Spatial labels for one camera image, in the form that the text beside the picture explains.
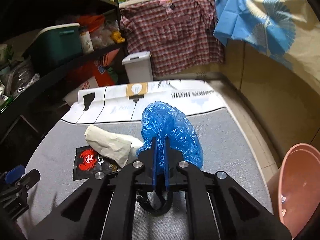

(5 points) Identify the cream paper bag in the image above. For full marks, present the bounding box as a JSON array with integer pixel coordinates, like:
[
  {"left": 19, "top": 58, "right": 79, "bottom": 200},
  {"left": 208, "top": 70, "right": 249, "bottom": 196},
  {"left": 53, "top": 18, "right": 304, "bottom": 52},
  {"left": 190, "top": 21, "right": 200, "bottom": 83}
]
[{"left": 84, "top": 125, "right": 143, "bottom": 168}]

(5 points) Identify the blue plastic bag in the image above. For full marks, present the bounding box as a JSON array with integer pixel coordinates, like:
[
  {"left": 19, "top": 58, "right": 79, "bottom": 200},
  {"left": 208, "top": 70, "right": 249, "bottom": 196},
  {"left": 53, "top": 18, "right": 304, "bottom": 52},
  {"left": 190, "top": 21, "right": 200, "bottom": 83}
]
[{"left": 136, "top": 101, "right": 203, "bottom": 174}]

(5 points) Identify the white lidded trash bin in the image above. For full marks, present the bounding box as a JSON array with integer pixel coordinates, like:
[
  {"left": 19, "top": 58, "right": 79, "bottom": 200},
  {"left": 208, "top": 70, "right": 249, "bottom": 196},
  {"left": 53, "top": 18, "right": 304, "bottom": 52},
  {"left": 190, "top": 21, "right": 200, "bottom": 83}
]
[{"left": 122, "top": 51, "right": 153, "bottom": 83}]

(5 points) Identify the small black cup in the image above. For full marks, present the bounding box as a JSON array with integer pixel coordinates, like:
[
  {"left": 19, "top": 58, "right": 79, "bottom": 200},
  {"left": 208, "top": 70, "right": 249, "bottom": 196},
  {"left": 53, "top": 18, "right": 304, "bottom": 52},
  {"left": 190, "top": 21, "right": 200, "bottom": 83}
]
[{"left": 136, "top": 191, "right": 173, "bottom": 217}]

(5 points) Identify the black red crab packet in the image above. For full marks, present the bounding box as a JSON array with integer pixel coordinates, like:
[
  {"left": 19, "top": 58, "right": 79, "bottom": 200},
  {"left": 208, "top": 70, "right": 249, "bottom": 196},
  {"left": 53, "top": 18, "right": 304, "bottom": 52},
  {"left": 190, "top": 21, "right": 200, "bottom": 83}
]
[{"left": 73, "top": 145, "right": 120, "bottom": 181}]

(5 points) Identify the cream tablecloth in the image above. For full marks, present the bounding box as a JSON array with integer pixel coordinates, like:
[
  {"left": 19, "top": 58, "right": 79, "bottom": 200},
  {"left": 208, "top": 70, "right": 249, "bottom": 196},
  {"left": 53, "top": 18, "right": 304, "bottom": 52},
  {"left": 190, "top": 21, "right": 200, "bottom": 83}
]
[{"left": 217, "top": 0, "right": 320, "bottom": 95}]

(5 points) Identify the red plaid shirt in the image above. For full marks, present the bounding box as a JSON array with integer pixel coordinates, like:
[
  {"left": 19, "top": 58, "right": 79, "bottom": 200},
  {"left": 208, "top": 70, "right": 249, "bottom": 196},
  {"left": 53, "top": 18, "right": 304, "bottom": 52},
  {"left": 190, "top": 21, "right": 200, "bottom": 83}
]
[{"left": 120, "top": 0, "right": 225, "bottom": 77}]

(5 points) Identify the pink plastic basin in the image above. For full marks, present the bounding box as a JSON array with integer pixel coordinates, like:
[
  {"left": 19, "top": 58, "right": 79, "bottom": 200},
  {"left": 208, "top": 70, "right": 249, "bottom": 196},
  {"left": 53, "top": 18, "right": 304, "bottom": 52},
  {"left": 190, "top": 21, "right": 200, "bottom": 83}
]
[{"left": 267, "top": 143, "right": 319, "bottom": 239}]

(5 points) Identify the yellow toy on shelf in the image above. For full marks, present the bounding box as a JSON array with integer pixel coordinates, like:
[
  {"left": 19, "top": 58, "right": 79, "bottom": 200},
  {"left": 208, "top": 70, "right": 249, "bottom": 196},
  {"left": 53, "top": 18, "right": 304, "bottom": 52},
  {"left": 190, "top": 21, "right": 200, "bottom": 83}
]
[{"left": 110, "top": 30, "right": 125, "bottom": 43}]

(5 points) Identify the white jar on shelf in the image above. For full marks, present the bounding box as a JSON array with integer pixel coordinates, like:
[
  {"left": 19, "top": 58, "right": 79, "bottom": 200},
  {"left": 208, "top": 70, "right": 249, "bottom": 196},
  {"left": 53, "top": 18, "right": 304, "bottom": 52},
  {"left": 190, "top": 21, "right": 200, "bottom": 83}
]
[{"left": 79, "top": 27, "right": 94, "bottom": 54}]

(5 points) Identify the green storage box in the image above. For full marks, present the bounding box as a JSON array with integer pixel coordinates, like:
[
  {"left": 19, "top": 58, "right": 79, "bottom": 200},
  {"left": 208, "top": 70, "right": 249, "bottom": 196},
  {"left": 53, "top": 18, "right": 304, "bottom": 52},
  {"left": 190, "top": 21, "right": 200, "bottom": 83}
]
[{"left": 23, "top": 23, "right": 82, "bottom": 65}]

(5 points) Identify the blue patterned cloth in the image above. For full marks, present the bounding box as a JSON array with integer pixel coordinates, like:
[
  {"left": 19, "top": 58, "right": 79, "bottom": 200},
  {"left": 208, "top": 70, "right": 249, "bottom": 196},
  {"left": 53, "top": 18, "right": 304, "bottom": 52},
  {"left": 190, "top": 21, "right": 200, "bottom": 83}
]
[{"left": 213, "top": 0, "right": 296, "bottom": 69}]

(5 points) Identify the black metal shelf rack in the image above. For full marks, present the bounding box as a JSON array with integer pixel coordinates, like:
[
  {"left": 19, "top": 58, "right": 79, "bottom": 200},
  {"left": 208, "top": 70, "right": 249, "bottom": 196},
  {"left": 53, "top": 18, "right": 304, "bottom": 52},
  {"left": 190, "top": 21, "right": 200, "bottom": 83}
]
[{"left": 0, "top": 0, "right": 128, "bottom": 143}]

